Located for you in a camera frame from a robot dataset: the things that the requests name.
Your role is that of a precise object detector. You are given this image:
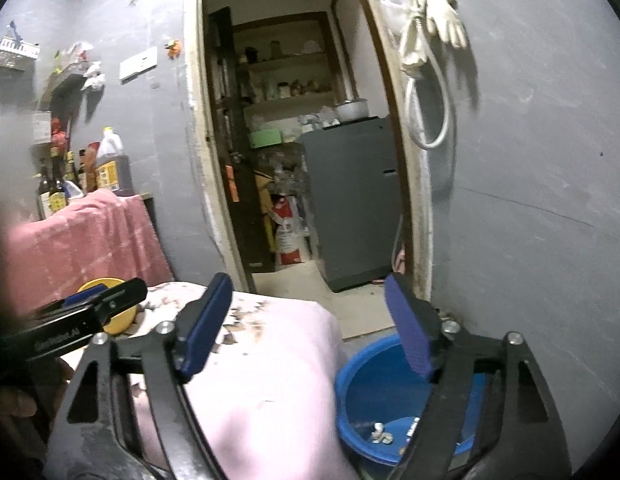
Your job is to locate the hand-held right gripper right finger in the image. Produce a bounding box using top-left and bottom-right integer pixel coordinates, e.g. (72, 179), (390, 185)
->
(385, 273), (571, 480)

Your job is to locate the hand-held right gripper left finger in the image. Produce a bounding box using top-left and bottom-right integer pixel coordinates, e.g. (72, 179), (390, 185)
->
(47, 272), (236, 480)

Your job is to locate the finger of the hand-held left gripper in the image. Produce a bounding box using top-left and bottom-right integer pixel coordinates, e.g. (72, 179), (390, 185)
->
(90, 277), (148, 323)
(27, 284), (127, 320)

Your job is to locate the blue plastic bucket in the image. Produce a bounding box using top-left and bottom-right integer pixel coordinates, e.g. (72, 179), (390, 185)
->
(335, 335), (491, 466)

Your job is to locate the pile of paper scraps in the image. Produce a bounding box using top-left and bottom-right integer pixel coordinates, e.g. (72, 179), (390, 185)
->
(360, 417), (421, 448)

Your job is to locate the person's left hand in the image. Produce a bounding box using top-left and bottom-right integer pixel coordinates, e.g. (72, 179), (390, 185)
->
(0, 355), (76, 421)

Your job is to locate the yellow bowl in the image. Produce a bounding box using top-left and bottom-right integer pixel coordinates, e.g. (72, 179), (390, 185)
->
(77, 277), (141, 335)

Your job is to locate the pink checked cloth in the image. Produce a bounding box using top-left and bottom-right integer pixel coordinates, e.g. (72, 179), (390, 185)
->
(5, 189), (173, 321)

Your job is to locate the pink floral blanket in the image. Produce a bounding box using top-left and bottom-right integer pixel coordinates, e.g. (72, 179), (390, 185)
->
(60, 282), (363, 480)

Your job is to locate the tall dark sauce bottle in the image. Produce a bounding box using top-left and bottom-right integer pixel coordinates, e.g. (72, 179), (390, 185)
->
(49, 146), (68, 216)

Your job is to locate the red and white plastic bag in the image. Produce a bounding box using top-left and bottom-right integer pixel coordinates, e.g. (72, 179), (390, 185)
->
(270, 195), (311, 267)

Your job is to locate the cooking oil jug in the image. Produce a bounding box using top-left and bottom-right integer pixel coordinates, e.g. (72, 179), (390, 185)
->
(94, 127), (133, 196)

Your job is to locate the red sauce bottle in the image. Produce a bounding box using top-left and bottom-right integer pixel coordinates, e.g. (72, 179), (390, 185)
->
(87, 141), (100, 192)

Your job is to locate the grey refrigerator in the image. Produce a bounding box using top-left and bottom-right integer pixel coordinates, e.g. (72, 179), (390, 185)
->
(296, 116), (406, 293)

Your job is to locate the yellow bag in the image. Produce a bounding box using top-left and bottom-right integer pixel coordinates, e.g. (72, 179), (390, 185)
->
(257, 172), (278, 231)

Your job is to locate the white utensil holder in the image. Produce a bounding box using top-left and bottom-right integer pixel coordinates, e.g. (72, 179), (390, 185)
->
(31, 112), (53, 143)

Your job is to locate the green box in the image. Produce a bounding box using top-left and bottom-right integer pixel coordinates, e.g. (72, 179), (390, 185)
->
(248, 129), (282, 148)

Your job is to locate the white crumpled plastic bag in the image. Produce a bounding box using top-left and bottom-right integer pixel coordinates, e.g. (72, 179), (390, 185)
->
(80, 60), (107, 92)

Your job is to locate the metal pot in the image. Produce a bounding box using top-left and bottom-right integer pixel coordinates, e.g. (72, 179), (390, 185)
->
(334, 98), (369, 123)

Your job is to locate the white plastic basket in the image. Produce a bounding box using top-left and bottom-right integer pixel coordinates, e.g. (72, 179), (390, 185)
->
(0, 35), (42, 68)

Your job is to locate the wooden shelf unit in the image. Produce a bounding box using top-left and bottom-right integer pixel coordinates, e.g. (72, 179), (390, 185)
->
(207, 6), (341, 126)

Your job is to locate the cream rubber glove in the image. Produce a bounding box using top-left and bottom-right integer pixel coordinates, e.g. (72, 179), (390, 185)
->
(399, 0), (432, 78)
(427, 0), (468, 50)

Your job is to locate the wooden door frame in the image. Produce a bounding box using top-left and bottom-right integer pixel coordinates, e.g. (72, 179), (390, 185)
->
(182, 0), (436, 306)

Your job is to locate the wall rack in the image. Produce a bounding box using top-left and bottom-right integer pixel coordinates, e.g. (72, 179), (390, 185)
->
(37, 57), (103, 111)

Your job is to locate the white hose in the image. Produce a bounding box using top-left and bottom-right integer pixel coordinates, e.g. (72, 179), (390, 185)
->
(404, 30), (457, 151)

